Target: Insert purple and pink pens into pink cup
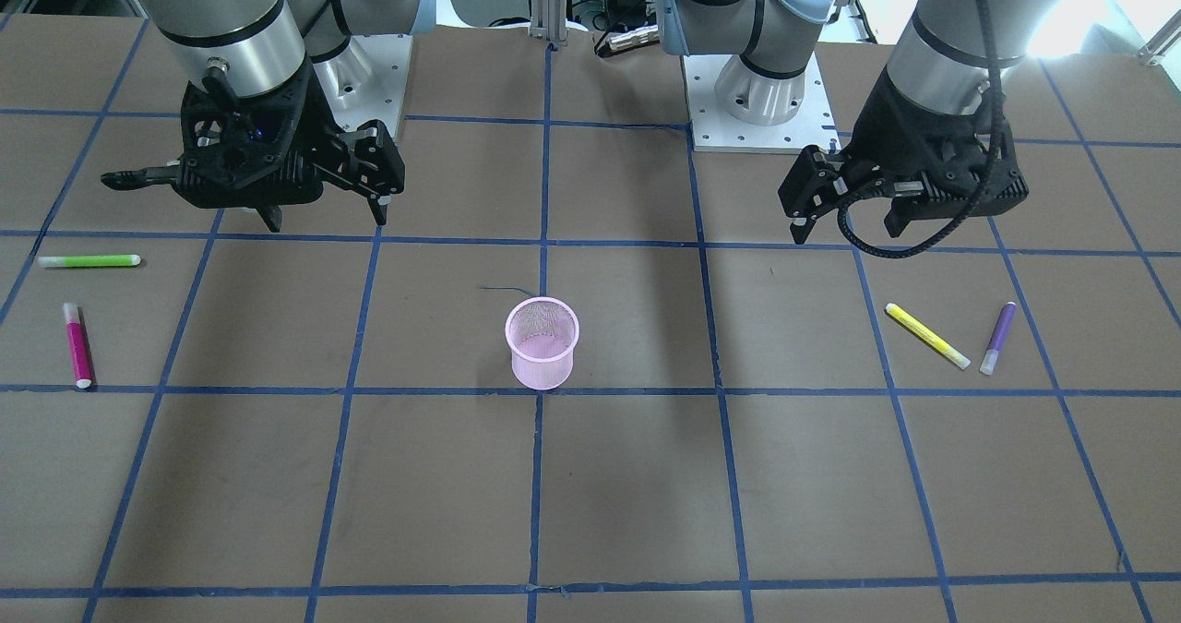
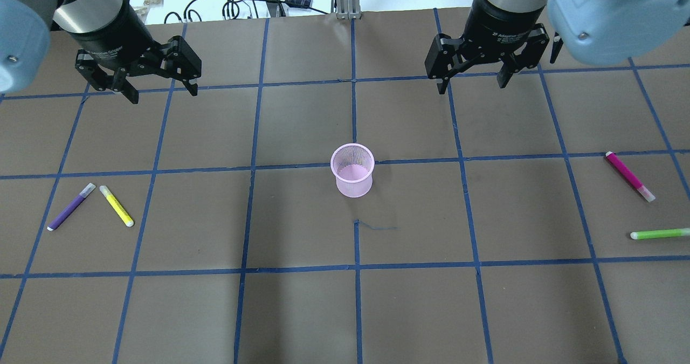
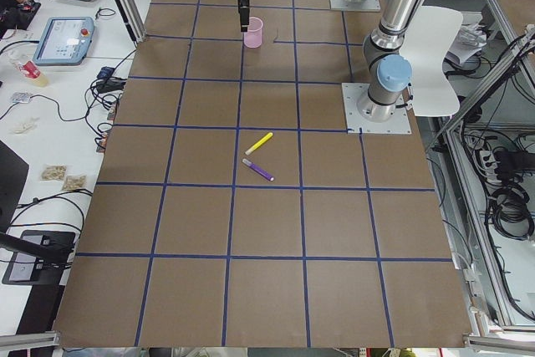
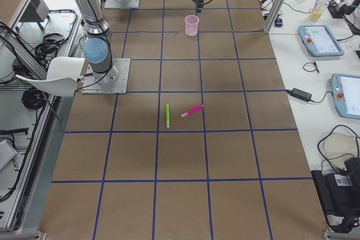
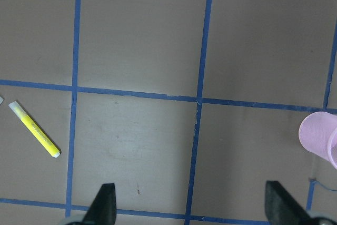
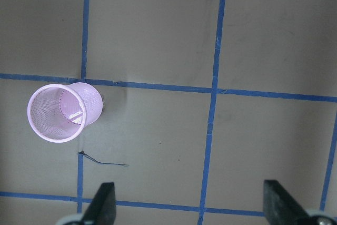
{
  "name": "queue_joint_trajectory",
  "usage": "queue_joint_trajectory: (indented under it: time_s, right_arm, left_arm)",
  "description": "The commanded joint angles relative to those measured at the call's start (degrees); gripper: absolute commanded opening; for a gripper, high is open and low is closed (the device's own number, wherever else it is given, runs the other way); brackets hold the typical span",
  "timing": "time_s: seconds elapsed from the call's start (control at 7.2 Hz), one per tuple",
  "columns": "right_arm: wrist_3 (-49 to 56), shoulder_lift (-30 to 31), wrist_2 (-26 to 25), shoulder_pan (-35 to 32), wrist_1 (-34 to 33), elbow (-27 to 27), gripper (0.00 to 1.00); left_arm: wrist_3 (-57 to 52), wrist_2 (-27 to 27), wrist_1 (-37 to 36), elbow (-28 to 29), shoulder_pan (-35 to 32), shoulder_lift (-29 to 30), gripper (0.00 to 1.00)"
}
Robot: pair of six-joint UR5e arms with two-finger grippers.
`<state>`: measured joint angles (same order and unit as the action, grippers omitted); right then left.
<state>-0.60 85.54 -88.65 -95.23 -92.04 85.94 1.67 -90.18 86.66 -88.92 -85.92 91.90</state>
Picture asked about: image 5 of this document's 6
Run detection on yellow highlighter pen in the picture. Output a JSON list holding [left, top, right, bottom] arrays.
[[8, 101, 61, 158]]

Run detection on pink mesh cup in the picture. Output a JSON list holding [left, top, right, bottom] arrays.
[[298, 112, 336, 169]]

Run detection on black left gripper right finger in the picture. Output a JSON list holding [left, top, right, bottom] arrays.
[[264, 181, 311, 225]]

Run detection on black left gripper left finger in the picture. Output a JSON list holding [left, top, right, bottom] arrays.
[[82, 183, 116, 224]]

